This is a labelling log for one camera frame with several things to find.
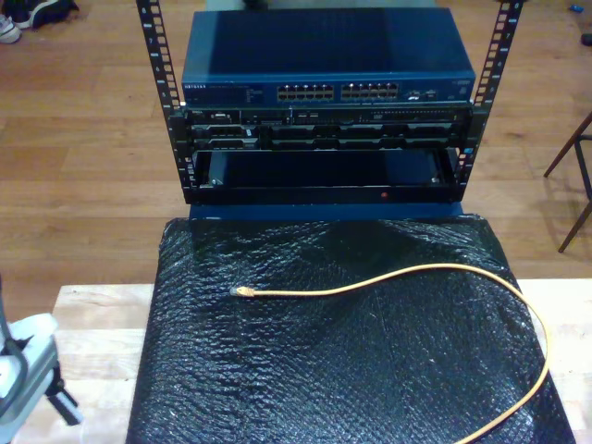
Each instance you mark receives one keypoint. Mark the black bubble mat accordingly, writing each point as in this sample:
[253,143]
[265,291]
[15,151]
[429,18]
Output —
[324,370]

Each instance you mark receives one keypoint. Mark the blue base board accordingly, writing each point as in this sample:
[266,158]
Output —
[277,212]

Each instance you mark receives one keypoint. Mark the black rack shelf tray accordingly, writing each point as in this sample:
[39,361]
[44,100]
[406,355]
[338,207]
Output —
[300,176]

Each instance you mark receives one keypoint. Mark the black rack server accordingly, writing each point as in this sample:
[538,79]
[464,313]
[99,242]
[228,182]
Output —
[277,134]

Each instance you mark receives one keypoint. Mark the white sneaker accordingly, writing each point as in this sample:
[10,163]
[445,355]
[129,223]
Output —
[7,30]

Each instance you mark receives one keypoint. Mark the dark sneaker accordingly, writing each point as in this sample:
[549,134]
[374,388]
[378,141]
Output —
[51,9]

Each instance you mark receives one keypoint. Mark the dark wooden chair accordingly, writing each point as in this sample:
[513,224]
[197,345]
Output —
[562,154]

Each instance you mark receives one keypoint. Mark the small blue object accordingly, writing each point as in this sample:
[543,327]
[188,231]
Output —
[575,8]

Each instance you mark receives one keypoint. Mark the black perforated rack post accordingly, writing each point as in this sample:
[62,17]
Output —
[157,55]
[506,23]

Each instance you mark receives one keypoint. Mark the blue network switch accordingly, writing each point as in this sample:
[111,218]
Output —
[324,46]

